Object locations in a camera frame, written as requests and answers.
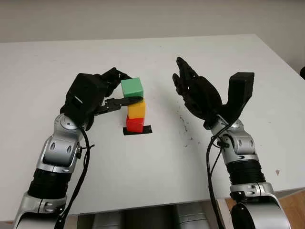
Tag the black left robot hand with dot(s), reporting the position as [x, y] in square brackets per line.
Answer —
[114, 103]

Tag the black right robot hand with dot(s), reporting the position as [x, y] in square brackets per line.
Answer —
[202, 95]

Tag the yellow wooden block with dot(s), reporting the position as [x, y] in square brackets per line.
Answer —
[137, 111]

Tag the green wooden block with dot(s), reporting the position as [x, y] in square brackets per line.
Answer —
[132, 87]

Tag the red wooden block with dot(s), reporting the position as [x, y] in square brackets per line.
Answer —
[134, 124]

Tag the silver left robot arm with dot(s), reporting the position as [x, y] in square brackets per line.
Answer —
[52, 162]

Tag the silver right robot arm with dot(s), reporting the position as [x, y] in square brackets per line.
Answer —
[245, 167]

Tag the black tape strip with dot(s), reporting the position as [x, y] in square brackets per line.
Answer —
[147, 130]

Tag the dark object beside table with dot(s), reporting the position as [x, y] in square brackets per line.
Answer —
[302, 74]

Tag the grey robot thigh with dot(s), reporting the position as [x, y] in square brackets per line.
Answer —
[107, 220]
[193, 217]

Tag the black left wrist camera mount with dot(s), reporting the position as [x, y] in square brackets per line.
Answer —
[82, 95]

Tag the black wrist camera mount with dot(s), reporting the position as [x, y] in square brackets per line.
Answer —
[240, 93]
[82, 95]

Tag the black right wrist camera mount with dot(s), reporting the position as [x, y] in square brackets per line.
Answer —
[240, 93]

